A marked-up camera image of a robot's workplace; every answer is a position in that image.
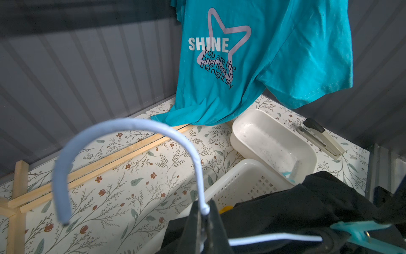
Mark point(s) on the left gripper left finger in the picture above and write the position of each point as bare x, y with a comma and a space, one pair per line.
193, 236

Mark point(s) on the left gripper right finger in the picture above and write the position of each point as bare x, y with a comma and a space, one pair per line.
216, 241

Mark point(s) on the yellow t-shirt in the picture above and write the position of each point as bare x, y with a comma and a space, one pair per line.
225, 209

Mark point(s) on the black t-shirt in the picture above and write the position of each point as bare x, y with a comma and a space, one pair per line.
294, 221

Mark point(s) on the blue wire hanger black shirt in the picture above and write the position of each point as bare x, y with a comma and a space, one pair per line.
127, 208

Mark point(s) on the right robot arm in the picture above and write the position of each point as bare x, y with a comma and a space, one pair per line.
391, 208

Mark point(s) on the white perforated laundry basket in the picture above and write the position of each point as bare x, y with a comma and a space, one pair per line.
248, 180

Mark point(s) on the white plastic tray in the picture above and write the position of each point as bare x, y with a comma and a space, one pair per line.
256, 135

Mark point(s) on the grey black stapler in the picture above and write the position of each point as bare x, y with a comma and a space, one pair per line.
318, 136

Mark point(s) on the wooden clothes rack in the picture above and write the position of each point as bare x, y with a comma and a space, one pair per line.
19, 233

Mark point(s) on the teal t-shirt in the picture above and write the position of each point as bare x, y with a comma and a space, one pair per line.
232, 51

